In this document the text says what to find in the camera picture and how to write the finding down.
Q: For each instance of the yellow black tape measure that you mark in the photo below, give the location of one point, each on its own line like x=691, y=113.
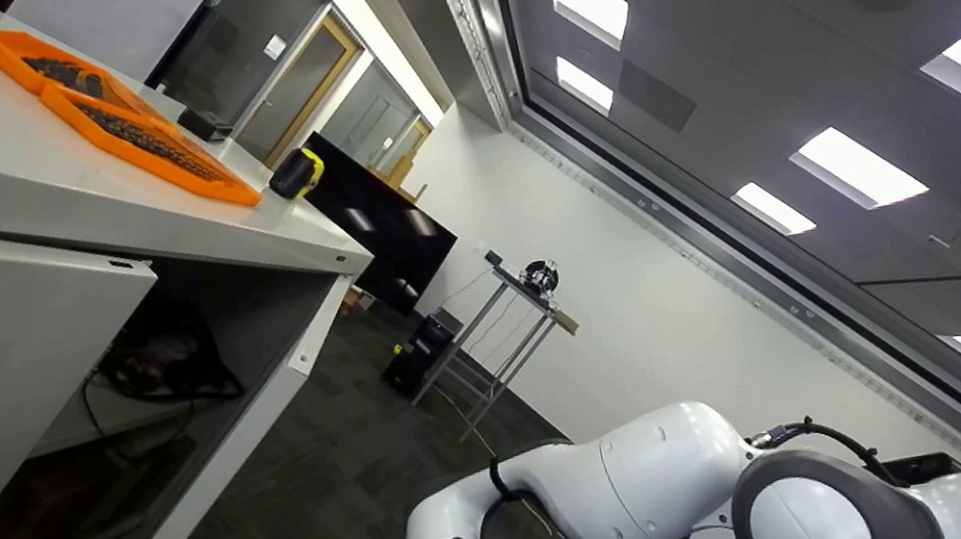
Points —
x=297, y=174

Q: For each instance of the small black box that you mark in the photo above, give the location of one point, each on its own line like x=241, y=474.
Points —
x=203, y=126

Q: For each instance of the orange tray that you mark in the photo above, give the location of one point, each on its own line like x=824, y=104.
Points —
x=46, y=64
x=158, y=148

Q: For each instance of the black screen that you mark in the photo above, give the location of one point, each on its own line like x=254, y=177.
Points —
x=379, y=218

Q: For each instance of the white cabinet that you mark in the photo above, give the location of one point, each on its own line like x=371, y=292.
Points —
x=172, y=233

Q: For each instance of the stack of black boxes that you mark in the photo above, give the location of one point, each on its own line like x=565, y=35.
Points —
x=416, y=353

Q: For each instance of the metal frame table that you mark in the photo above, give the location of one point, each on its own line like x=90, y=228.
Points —
x=511, y=333

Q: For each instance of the glass door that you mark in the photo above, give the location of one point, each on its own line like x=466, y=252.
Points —
x=279, y=59

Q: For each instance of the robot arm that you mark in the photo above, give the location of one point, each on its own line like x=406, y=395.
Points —
x=653, y=484

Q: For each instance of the window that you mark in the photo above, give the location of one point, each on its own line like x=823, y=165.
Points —
x=805, y=108

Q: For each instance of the round black device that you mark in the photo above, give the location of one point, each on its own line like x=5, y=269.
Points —
x=540, y=278

